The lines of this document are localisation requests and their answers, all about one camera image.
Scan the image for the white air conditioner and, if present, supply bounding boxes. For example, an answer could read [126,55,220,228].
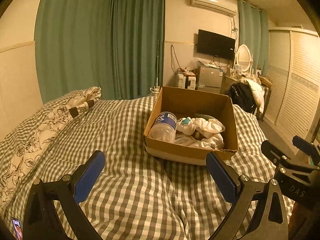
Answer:
[189,0,238,18]

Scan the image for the green checkered blanket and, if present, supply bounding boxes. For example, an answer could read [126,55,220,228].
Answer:
[0,96,296,240]

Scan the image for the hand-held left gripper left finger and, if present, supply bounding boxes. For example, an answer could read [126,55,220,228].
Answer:
[22,150,106,240]

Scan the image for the wide green curtain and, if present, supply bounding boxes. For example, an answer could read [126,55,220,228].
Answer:
[34,0,166,103]

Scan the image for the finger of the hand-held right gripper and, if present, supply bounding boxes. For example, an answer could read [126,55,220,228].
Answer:
[292,135,320,156]
[261,140,288,164]

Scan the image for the cardboard box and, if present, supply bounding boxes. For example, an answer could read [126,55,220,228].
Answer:
[143,86,239,166]

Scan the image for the hanging wall cables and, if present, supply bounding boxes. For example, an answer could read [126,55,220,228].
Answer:
[170,44,181,73]

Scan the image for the clear plastic water bottle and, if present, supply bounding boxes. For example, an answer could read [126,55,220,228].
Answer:
[150,111,178,144]

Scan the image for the white oval vanity mirror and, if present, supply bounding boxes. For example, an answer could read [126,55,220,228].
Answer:
[235,44,252,73]

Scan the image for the smartphone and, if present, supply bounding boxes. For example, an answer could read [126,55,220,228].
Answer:
[11,217,24,240]

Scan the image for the white water dispenser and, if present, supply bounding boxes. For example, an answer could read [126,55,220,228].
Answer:
[176,72,188,89]

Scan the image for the white pole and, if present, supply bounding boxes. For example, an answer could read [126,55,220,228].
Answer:
[153,39,161,92]

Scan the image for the white louvered wardrobe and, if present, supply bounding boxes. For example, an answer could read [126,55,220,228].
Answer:
[262,26,320,146]

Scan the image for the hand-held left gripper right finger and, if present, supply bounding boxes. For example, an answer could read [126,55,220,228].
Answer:
[205,151,289,240]

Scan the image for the narrow green curtain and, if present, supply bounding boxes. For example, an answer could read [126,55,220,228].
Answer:
[237,0,269,77]

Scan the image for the floral pillow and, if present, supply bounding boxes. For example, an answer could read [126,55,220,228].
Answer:
[0,87,102,208]

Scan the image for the white jacket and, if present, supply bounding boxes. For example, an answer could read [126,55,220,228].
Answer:
[240,78,265,115]

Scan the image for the black wall television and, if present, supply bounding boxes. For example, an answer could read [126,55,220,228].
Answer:
[197,29,236,61]

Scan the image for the silver mini fridge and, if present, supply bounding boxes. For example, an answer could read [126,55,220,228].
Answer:
[197,65,223,93]

